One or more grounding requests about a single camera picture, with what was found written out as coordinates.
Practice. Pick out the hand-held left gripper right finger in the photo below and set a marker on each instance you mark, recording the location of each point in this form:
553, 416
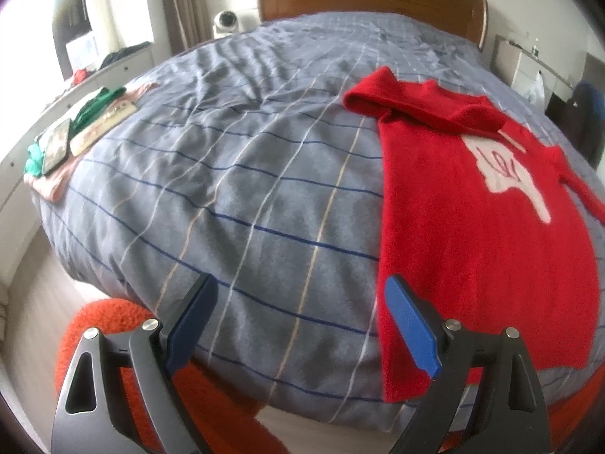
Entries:
416, 331

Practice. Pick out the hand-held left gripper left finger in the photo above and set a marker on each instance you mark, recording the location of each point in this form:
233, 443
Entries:
189, 335

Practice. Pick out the red knit sweater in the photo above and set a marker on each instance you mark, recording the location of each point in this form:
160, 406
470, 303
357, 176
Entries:
472, 246

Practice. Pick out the dark clothes pile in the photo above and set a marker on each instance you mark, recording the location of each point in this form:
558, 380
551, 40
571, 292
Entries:
123, 54

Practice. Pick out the orange fluffy rug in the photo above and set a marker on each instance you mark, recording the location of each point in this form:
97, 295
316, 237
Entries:
222, 406

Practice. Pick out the pink cloth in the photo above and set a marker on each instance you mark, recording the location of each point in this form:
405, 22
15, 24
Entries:
52, 187

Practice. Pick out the white window bench cabinet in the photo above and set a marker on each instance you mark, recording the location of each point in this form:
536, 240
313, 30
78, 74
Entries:
14, 189

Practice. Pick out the small green cloth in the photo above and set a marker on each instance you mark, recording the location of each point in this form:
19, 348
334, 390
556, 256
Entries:
33, 161

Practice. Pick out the green garment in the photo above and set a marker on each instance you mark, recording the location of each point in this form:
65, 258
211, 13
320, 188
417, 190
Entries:
97, 106

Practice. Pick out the white plastic bag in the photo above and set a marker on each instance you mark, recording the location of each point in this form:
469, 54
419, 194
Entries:
536, 89

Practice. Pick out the dark blue backpack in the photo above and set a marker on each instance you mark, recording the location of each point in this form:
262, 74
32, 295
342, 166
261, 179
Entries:
586, 113

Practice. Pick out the small red object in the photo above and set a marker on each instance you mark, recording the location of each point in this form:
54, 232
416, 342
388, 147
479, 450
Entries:
80, 77

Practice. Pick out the white bedside cabinet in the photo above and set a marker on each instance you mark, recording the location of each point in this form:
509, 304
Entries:
515, 64

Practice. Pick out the beige curtain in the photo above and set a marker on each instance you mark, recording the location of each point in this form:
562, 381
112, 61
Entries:
184, 4

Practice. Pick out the window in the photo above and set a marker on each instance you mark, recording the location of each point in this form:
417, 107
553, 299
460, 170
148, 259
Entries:
71, 14

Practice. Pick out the white round camera device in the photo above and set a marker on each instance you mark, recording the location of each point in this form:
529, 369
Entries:
224, 21

